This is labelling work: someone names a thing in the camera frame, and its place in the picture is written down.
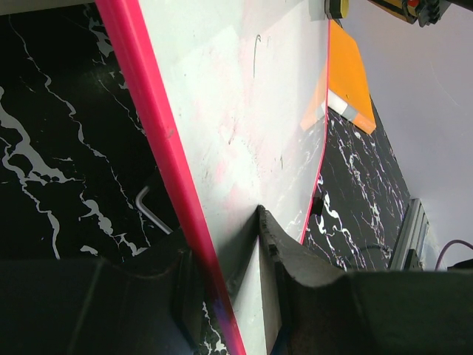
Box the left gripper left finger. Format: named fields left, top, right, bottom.
left=1, top=249, right=203, bottom=354

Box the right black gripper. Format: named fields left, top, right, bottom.
left=370, top=0, right=449, bottom=27

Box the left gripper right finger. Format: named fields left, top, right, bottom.
left=257, top=206, right=472, bottom=354

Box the yellow whiteboard eraser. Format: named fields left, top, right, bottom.
left=324, top=0, right=350, bottom=19

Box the pink framed whiteboard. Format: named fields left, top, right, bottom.
left=97, top=1, right=330, bottom=354

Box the orange folder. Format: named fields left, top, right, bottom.
left=328, top=20, right=376, bottom=135

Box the black marble mat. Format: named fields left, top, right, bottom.
left=0, top=3, right=411, bottom=355

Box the aluminium front rail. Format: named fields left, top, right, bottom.
left=389, top=198, right=429, bottom=271

